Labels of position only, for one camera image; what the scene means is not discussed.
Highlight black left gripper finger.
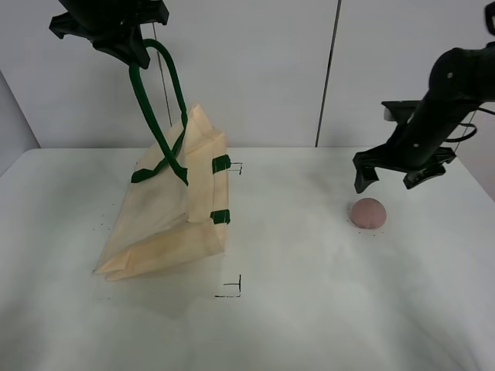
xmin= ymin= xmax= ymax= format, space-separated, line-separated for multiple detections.
xmin=92 ymin=26 xmax=150 ymax=69

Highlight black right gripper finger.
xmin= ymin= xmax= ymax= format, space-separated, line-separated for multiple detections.
xmin=354 ymin=162 xmax=379 ymax=194
xmin=403 ymin=164 xmax=446 ymax=189

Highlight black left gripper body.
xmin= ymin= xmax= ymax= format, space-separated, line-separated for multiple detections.
xmin=49 ymin=0 xmax=169 ymax=42

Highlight pink peach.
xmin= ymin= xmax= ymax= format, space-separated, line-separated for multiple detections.
xmin=350 ymin=198 xmax=387 ymax=230

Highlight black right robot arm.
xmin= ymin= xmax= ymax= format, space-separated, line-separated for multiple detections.
xmin=353 ymin=43 xmax=494 ymax=193

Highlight cream linen bag green handles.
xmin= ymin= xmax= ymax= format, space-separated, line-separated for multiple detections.
xmin=94 ymin=39 xmax=232 ymax=281

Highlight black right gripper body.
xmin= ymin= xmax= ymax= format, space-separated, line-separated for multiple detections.
xmin=353 ymin=99 xmax=455 ymax=172

